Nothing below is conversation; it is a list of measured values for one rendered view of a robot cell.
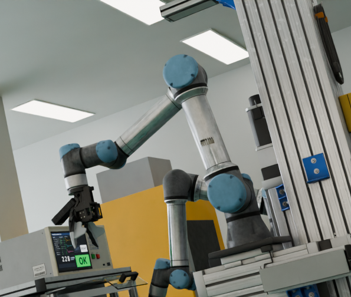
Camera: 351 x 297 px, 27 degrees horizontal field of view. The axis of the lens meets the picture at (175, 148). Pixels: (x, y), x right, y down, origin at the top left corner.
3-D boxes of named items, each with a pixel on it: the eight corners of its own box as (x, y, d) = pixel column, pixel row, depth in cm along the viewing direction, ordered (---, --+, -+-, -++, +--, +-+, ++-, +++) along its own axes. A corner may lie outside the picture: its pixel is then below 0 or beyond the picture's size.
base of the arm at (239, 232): (278, 238, 248) (270, 209, 250) (264, 239, 235) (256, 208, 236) (236, 248, 254) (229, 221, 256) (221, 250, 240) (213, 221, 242)
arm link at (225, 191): (258, 206, 239) (200, 56, 251) (249, 203, 225) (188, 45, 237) (223, 219, 242) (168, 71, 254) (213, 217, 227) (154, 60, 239)
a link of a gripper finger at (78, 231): (82, 240, 236) (85, 217, 242) (66, 244, 238) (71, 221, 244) (88, 245, 238) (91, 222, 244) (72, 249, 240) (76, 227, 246)
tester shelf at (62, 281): (133, 276, 340) (130, 266, 341) (46, 289, 279) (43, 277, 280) (55, 296, 357) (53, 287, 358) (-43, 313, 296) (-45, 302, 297)
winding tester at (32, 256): (113, 269, 332) (104, 224, 336) (58, 276, 293) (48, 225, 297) (43, 288, 347) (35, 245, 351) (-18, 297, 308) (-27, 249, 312)
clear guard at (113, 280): (148, 284, 297) (144, 269, 298) (118, 289, 275) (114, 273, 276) (81, 301, 309) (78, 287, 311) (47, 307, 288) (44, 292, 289)
